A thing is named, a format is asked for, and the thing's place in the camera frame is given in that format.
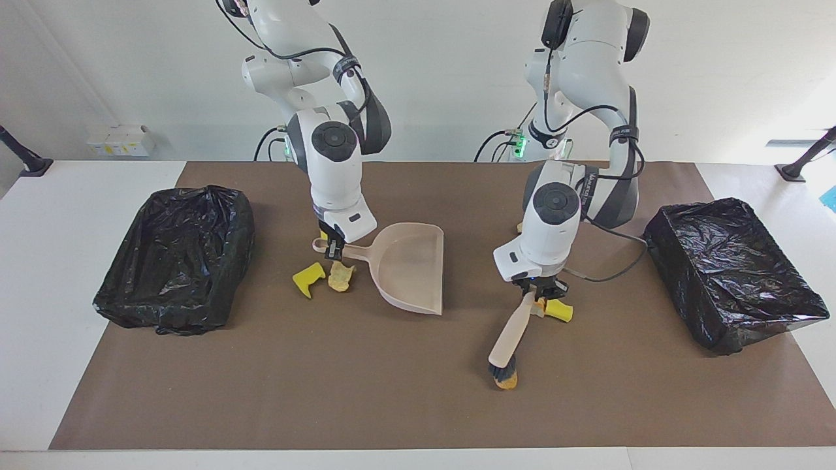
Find beige sponge piece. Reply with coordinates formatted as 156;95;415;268
327;261;357;293

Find yellow notched sponge piece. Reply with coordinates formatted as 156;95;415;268
292;262;327;300

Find beige brush black bristles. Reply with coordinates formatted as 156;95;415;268
488;292;536;387

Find beige plastic dustpan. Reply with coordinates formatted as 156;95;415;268
312;223;445;316

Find black bag lined bin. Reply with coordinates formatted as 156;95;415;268
643;198;830;356
93;185;256;336

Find brown table mat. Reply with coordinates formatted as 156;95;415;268
49;161;836;451

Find black stand leg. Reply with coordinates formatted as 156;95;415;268
775;126;836;182
0;125;54;177

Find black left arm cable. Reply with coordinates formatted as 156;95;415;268
542;49;649;283

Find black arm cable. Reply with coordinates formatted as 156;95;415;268
542;49;649;283
222;0;373;112

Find black base cable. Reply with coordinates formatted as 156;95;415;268
253;126;289;162
475;104;539;162

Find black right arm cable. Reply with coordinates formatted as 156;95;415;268
222;0;373;112

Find white wall socket boxes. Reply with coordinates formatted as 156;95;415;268
87;125;156;157

